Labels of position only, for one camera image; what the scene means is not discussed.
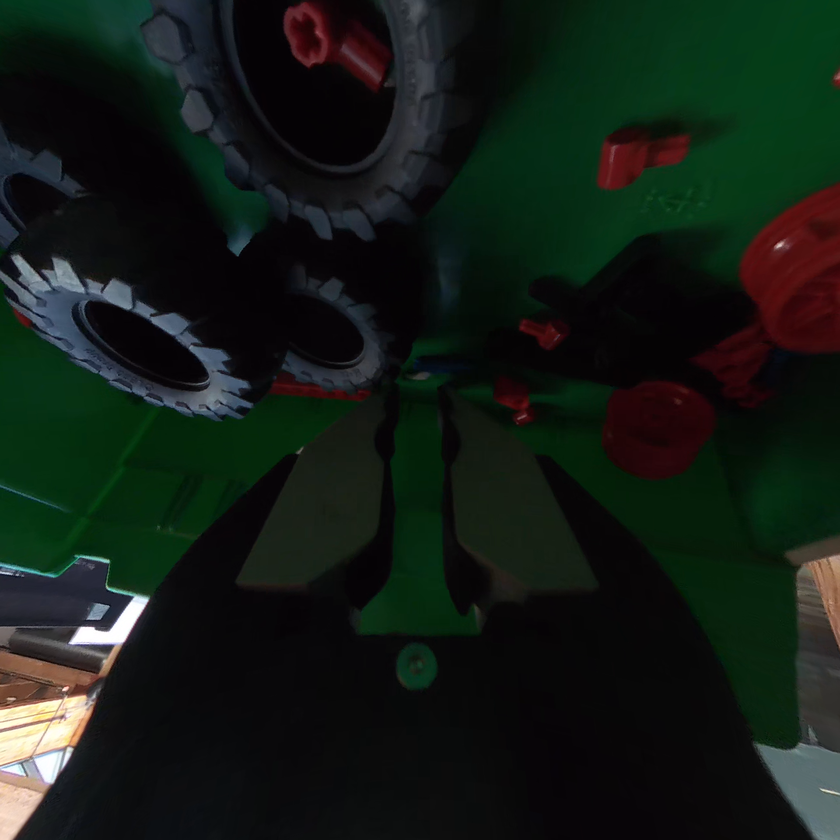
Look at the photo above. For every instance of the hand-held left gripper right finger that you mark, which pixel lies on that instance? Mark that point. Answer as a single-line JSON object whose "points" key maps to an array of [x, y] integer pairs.
{"points": [[512, 512]]}

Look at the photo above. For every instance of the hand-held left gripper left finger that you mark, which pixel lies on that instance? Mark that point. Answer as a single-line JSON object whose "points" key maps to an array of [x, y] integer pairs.
{"points": [[328, 499]]}

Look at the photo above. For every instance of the blue lego piece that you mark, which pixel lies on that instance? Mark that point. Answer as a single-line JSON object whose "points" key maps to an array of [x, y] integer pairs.
{"points": [[436, 363]]}

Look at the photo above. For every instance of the small black rubber tire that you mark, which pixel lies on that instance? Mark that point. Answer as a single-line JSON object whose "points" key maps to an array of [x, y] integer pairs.
{"points": [[367, 308]]}

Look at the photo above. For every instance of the green plastic bin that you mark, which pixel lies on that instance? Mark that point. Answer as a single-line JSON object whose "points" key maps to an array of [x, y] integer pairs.
{"points": [[590, 79]]}

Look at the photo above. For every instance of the red lego gear piece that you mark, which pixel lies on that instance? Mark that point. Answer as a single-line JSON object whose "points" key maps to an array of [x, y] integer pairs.
{"points": [[735, 364]]}

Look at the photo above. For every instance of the red lego connector piece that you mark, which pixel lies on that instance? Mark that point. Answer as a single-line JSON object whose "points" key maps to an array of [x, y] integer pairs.
{"points": [[630, 157]]}

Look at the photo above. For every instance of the red lego axle pin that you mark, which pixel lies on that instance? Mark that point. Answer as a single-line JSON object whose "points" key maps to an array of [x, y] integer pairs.
{"points": [[341, 49]]}

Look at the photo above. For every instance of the small red wheel hub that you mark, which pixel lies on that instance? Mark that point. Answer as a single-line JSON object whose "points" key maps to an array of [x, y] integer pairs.
{"points": [[656, 426]]}

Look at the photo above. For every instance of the large red wheel hub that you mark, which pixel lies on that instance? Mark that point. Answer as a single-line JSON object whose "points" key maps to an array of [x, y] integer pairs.
{"points": [[794, 275]]}

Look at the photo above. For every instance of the large black rubber tire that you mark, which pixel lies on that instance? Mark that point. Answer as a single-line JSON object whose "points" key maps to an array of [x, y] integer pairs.
{"points": [[433, 131]]}

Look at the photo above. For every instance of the black lego frame piece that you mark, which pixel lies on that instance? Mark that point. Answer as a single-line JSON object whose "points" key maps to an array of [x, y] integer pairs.
{"points": [[630, 295]]}

